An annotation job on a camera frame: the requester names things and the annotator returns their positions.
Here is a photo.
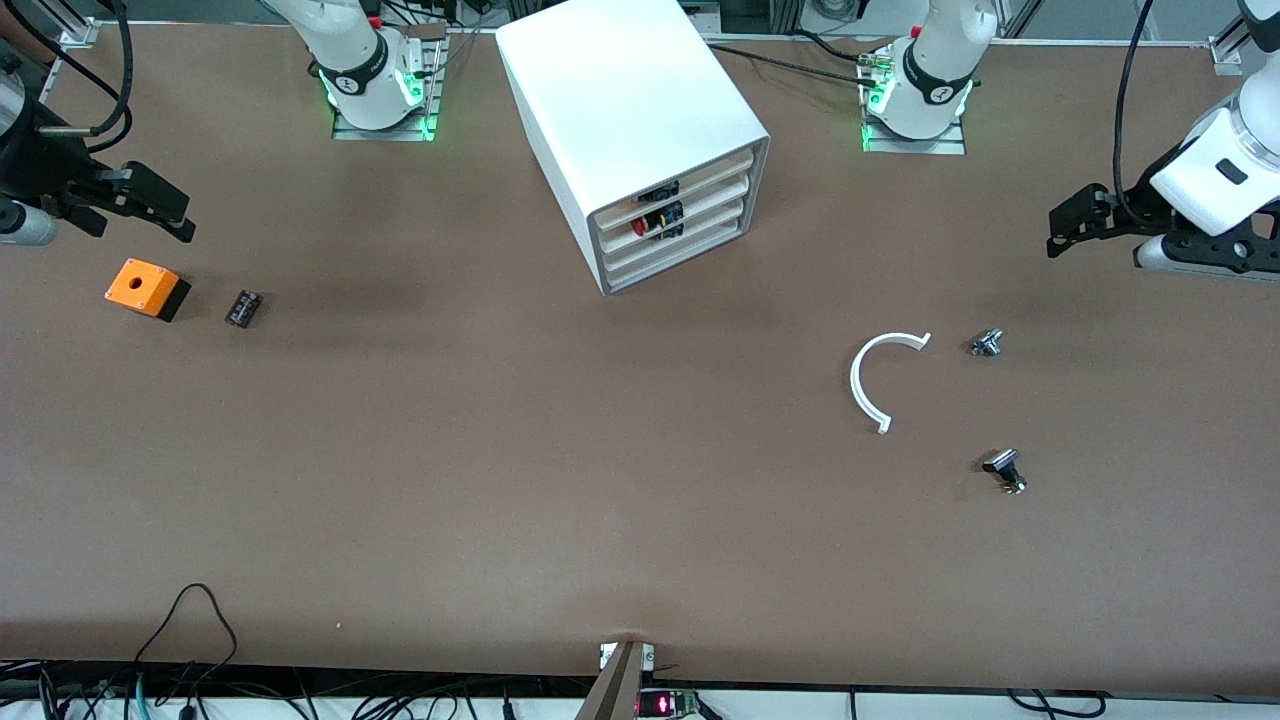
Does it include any red push button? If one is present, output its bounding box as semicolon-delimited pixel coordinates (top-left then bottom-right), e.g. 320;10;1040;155
630;203;687;239

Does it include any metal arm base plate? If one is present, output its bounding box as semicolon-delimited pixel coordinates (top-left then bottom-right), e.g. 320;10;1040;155
860;40;968;154
332;25;448;142

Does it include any grey camera support beam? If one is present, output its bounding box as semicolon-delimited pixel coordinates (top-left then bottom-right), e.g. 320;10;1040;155
575;640;656;720

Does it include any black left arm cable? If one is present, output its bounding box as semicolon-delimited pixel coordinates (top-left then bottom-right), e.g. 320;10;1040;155
1113;0;1161;223

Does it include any white curved plastic arc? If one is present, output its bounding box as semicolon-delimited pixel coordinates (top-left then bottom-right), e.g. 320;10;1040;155
850;332;933;435

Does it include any white drawer cabinet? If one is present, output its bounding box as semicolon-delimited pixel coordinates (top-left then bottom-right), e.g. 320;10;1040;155
495;0;771;297

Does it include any orange and black button box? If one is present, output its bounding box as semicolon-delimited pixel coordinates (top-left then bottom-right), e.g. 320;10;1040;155
104;258;192;323

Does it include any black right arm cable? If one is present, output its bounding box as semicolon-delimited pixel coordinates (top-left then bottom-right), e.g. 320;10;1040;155
0;0;136;138

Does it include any black looped cable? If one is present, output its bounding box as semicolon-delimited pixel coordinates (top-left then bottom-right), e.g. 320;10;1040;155
130;583;241;696

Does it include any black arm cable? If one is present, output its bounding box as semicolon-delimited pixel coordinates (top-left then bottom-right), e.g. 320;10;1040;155
1113;0;1161;223
0;0;136;138

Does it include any small black-headed switch part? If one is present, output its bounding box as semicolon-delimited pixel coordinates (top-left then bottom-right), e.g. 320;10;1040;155
981;448;1029;496

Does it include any black box with red display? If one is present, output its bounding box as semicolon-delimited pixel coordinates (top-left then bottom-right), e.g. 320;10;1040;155
637;688;703;719

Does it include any white plastic drawer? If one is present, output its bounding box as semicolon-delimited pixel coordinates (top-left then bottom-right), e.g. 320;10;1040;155
603;222;746;291
597;150;754;233
600;198;748;273
598;172;751;253

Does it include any black cable behind cabinet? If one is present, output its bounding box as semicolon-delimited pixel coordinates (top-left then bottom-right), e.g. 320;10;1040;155
700;35;886;91

